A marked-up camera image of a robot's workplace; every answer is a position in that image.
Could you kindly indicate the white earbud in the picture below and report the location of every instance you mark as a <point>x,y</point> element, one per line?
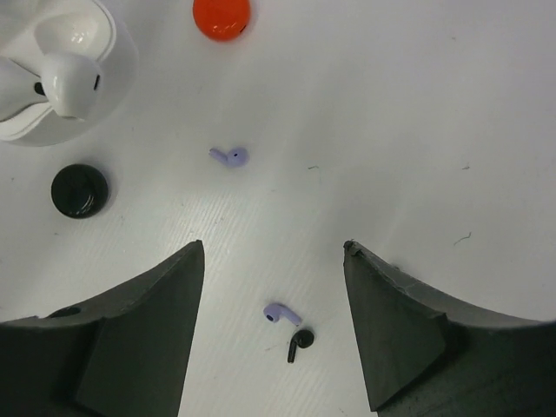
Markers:
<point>72,84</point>

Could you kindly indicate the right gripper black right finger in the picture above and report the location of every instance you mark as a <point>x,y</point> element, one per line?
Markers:
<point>426,353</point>

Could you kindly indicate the red charging case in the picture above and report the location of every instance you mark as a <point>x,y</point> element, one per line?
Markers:
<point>221,20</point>

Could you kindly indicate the purple earbud upper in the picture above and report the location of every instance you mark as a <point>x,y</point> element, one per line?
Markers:
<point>234,158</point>

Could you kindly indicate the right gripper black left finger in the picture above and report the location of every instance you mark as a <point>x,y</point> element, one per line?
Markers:
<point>124,352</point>

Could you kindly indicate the black earbud lower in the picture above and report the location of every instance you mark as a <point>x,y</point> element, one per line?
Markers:
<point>302,339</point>

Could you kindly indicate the purple earbud lower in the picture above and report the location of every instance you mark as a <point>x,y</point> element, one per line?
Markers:
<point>276,311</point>

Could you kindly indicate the white charging case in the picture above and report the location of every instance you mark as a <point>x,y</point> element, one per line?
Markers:
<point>32,29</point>

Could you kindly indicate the purple earbud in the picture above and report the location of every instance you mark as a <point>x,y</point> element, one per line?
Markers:
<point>276,311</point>
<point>234,158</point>

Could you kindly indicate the black charging case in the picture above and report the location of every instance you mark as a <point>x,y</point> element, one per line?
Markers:
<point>79,191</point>

